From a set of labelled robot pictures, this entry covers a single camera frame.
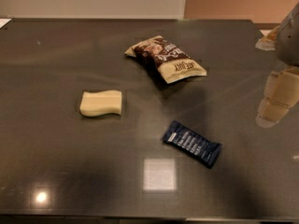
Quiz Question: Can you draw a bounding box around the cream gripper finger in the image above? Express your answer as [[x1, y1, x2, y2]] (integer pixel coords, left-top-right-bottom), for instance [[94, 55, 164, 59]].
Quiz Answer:
[[256, 99, 289, 128]]

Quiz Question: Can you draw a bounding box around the pale yellow sponge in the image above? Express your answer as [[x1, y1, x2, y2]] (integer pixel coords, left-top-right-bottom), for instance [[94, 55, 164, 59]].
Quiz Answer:
[[79, 91, 122, 117]]

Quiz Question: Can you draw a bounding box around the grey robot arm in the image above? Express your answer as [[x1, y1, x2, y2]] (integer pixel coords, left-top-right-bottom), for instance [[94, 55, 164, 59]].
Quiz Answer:
[[255, 4, 299, 128]]

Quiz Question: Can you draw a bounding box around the dark blue rxbar wrapper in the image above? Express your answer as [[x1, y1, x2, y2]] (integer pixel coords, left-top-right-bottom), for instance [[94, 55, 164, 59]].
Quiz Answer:
[[163, 120, 222, 168]]

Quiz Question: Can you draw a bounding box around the brown and cream snack bag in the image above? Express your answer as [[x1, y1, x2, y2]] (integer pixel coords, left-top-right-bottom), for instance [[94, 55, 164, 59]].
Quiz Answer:
[[125, 35, 207, 84]]

